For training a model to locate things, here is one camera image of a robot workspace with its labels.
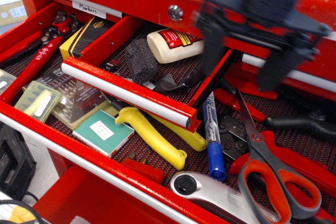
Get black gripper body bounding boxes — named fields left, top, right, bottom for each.
left=196, top=0, right=331, bottom=55

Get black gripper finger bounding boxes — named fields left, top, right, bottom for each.
left=258, top=48, right=302, bottom=91
left=201, top=28, right=229, bottom=76

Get orange grey handled scissors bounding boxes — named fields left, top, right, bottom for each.
left=236, top=90, right=321, bottom=223

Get small open red drawer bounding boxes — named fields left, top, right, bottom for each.
left=60, top=15, right=230, bottom=131

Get silver drawer lock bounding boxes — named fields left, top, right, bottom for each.
left=168, top=5, right=184, bottom=22

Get large open red drawer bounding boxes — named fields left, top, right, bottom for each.
left=1, top=3, right=335, bottom=223

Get white glue bottle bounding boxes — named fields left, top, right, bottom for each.
left=146, top=28, right=204, bottom=64

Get black tape scrap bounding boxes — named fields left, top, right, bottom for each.
left=151, top=66, right=207, bottom=95

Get black foam block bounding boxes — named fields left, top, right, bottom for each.
left=124, top=39, right=158, bottom=85

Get blue whiteboard marker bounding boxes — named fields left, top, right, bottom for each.
left=203, top=92, right=227, bottom=181

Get small red black connector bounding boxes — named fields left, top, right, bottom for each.
left=103, top=59, right=121, bottom=72

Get black yellow box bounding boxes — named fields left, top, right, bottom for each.
left=59, top=16, right=115, bottom=59

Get small red plug adapter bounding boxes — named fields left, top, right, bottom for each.
left=122, top=153, right=165, bottom=184

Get green small box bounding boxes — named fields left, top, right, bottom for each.
left=72, top=110, right=134, bottom=158

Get drill bit set case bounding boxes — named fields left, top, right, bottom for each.
left=36, top=68, right=116, bottom=130

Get silver utility knife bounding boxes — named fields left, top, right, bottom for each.
left=170, top=171, right=259, bottom=223

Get small yellowish plastic case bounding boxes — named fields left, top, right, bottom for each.
left=14, top=81, right=61, bottom=123

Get clear plastic case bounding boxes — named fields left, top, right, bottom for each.
left=0, top=69, right=17, bottom=94

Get black electronic device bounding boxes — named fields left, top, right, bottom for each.
left=1, top=123, right=36, bottom=200

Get red handled pliers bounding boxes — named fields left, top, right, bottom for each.
left=213, top=76, right=279, bottom=123

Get black handled clamp tool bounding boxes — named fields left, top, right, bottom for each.
left=264, top=85, right=335, bottom=143

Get red handled crimping tool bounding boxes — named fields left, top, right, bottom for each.
left=218, top=114, right=335, bottom=198

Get yellow handled pliers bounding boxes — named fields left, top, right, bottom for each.
left=115, top=106, right=206, bottom=170

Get red handled wire stripper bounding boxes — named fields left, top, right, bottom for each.
left=1, top=11, right=81, bottom=104

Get black sleeved cable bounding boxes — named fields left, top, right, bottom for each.
left=0, top=191, right=44, bottom=224

